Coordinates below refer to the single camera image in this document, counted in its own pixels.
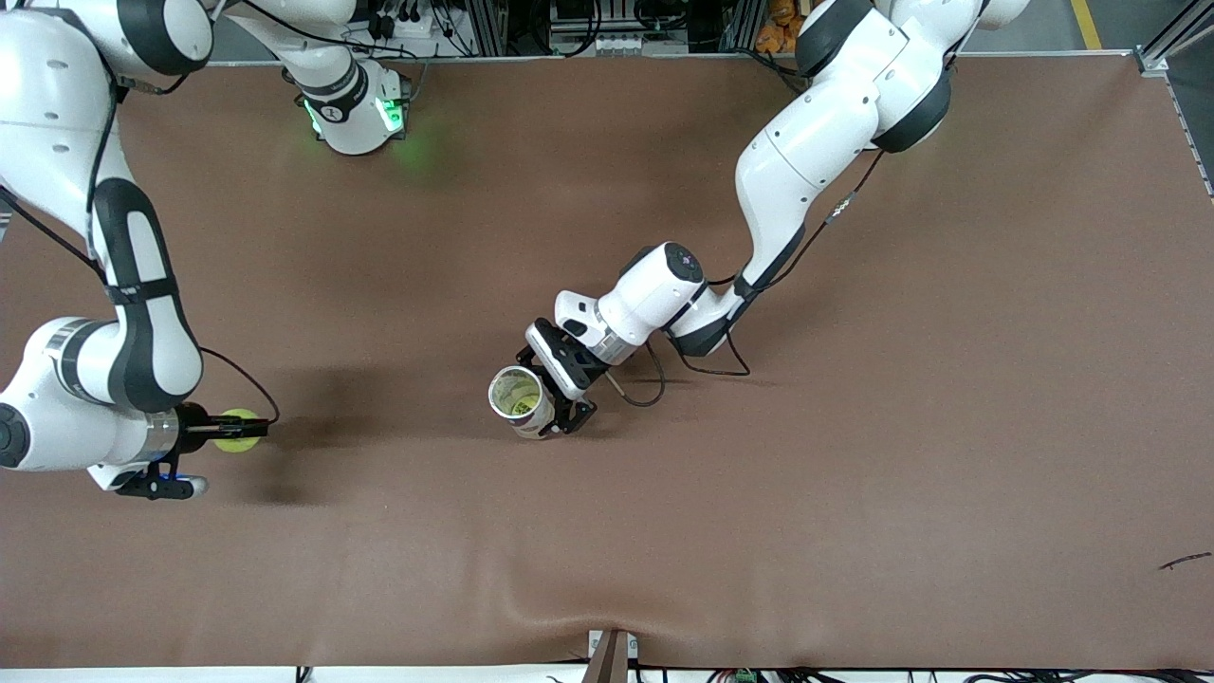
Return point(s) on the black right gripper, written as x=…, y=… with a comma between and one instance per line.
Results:
x=194, y=428

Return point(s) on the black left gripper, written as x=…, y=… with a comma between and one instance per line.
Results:
x=575, y=414

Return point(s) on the yellow tennis ball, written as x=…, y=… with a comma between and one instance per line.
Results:
x=520, y=406
x=237, y=446

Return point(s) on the white paper cup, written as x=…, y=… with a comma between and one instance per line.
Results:
x=531, y=427

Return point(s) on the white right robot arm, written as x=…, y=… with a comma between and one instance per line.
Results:
x=57, y=123

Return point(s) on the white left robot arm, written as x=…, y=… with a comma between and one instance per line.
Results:
x=806, y=142

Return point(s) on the brown table mat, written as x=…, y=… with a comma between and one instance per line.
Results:
x=664, y=522

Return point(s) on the white power strip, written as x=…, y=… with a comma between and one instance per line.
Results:
x=422, y=27

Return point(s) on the orange background items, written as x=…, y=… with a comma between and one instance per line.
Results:
x=778, y=27

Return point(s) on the small black scrap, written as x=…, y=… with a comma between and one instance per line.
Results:
x=1186, y=560

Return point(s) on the metal table edge bracket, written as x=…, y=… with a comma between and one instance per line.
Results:
x=607, y=655

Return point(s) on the aluminium frame posts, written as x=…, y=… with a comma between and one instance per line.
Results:
x=488, y=28

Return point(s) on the aluminium frame profile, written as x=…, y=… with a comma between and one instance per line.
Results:
x=1152, y=62

